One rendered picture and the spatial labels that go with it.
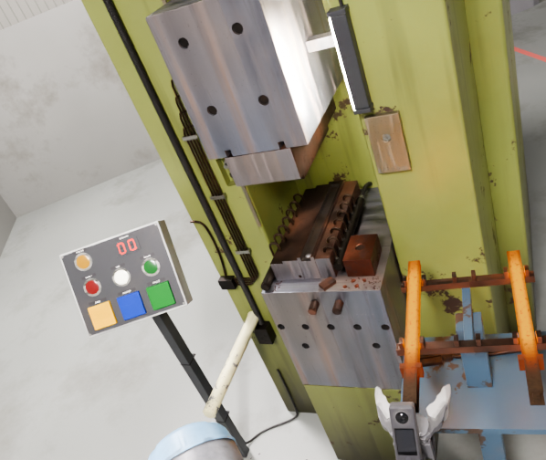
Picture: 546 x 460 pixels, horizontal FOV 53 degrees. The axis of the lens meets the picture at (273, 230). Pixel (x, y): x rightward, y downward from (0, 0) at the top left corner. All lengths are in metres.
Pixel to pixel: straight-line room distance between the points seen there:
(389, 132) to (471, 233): 0.40
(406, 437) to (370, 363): 0.74
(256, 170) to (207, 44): 0.35
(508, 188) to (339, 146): 0.61
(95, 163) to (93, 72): 0.89
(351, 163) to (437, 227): 0.47
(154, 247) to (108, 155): 3.96
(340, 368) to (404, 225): 0.53
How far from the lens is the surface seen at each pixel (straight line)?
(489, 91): 1.92
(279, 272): 1.71
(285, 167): 1.46
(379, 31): 1.40
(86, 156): 5.68
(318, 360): 1.88
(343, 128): 1.92
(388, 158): 1.52
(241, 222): 1.82
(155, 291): 1.75
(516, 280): 1.40
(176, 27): 1.40
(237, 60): 1.37
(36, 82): 5.52
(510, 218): 2.18
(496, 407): 1.51
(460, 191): 1.58
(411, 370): 1.24
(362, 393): 1.97
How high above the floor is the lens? 1.95
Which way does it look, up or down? 32 degrees down
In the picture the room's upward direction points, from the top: 22 degrees counter-clockwise
